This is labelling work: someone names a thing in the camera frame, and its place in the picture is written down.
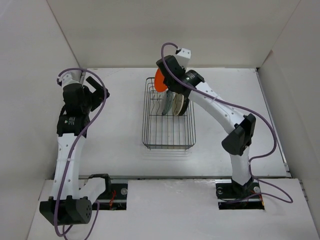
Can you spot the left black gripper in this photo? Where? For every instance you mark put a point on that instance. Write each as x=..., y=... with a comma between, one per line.
x=97, y=99

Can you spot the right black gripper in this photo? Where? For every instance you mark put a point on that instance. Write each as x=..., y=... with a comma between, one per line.
x=183, y=69

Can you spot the orange plate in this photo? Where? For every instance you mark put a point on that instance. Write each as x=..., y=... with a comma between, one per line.
x=159, y=82

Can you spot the cream and black plate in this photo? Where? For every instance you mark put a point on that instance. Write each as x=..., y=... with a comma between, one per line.
x=178, y=103

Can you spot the clear glass plate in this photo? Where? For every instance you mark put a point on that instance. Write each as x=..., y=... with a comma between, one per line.
x=162, y=103

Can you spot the blue patterned ceramic plate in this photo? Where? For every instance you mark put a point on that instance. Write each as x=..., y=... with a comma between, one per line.
x=169, y=102

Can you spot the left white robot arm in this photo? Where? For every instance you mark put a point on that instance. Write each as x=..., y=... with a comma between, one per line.
x=69, y=203

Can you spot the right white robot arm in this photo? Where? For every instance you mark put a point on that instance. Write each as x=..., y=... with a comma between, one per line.
x=239, y=127

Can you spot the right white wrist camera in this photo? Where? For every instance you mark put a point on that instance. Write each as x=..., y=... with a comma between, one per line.
x=183, y=57

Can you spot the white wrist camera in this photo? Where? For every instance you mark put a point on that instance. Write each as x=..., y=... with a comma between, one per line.
x=183, y=57
x=69, y=77

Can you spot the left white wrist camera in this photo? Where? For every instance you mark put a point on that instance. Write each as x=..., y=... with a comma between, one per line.
x=69, y=77

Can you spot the grey wire dish rack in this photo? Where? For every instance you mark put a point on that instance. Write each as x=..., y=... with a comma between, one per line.
x=166, y=132

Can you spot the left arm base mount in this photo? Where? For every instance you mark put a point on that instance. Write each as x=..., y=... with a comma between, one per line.
x=111, y=193

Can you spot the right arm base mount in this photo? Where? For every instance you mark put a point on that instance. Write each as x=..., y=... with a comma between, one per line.
x=233, y=197

